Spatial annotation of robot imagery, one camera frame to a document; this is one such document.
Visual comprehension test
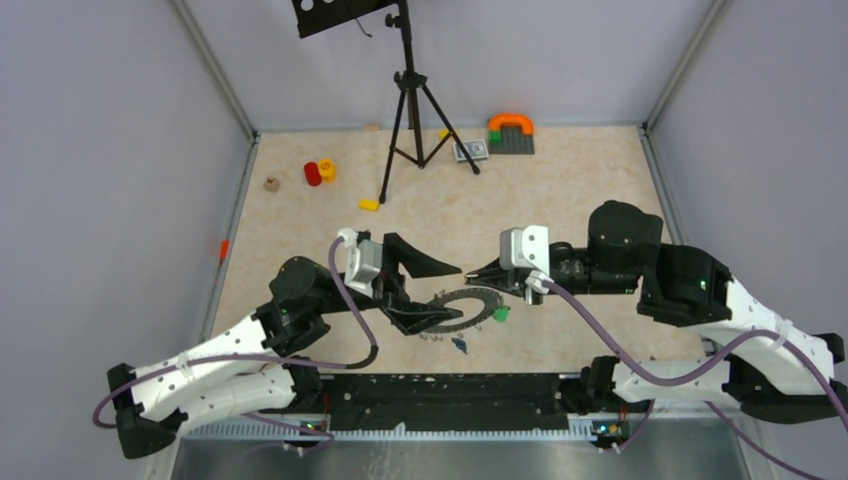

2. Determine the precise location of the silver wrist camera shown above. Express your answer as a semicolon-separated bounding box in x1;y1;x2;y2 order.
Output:
338;228;383;297
499;225;551;305

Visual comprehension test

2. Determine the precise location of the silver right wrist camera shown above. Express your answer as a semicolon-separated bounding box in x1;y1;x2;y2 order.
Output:
499;225;551;305

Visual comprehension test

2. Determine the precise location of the small wooden block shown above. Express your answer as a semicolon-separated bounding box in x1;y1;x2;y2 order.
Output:
263;176;281;193

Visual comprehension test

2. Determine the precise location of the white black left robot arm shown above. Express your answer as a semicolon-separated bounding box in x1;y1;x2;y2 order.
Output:
104;228;460;459

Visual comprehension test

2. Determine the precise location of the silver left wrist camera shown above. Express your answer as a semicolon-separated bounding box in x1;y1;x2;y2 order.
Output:
338;228;383;297

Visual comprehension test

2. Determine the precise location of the yellow lego brick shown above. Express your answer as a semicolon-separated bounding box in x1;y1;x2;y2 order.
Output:
358;199;380;212

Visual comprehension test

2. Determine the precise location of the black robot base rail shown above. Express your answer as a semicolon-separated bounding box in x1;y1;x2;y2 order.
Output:
274;352;654;444

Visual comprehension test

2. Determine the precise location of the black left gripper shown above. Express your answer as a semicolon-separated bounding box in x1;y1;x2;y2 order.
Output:
314;234;464;335

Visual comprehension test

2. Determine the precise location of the red plastic cylinder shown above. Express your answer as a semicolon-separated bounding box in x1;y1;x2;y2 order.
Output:
303;162;323;187

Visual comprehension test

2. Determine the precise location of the black perforated mount plate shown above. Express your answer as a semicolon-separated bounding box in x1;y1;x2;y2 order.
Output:
291;0;397;39

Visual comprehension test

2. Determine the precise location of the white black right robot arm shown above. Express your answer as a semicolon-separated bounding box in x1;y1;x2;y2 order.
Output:
466;200;847;425

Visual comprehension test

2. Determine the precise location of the orange plastic arch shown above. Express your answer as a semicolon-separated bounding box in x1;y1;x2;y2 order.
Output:
488;113;535;135

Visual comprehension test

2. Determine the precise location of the blue playing card box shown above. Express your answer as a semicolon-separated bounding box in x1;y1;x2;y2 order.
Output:
453;139;490;163

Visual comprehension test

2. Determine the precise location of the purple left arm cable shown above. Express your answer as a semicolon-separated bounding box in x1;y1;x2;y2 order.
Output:
91;238;380;455

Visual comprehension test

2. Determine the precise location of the blue plastic key tag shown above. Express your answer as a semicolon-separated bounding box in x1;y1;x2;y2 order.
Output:
451;338;468;355

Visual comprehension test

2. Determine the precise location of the black tripod stand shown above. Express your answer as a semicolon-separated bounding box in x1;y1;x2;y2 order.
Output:
378;1;481;205

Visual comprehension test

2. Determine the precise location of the yellow plastic cylinder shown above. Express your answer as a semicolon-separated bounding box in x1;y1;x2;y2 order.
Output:
318;158;337;183

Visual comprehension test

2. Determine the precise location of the grey lego baseplate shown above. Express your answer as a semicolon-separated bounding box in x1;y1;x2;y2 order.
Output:
488;127;535;155

